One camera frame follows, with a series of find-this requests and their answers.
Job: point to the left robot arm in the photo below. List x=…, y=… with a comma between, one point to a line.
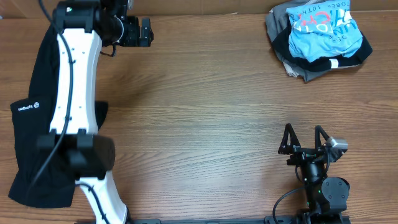
x=83, y=29

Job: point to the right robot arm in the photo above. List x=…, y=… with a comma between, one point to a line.
x=326, y=196

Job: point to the black folded garment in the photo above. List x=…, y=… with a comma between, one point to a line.
x=281, y=46

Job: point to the grey folded garment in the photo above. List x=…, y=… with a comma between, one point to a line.
x=277, y=20

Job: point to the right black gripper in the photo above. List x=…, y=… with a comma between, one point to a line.
x=306, y=152

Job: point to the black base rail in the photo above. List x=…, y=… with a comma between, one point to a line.
x=266, y=220

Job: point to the beige folded garment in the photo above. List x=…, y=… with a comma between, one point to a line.
x=292, y=69

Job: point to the light blue printed t-shirt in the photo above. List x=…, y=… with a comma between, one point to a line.
x=324, y=29

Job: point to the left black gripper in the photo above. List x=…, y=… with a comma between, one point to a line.
x=134, y=38

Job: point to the black garment with white logo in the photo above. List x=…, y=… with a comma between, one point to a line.
x=31, y=118

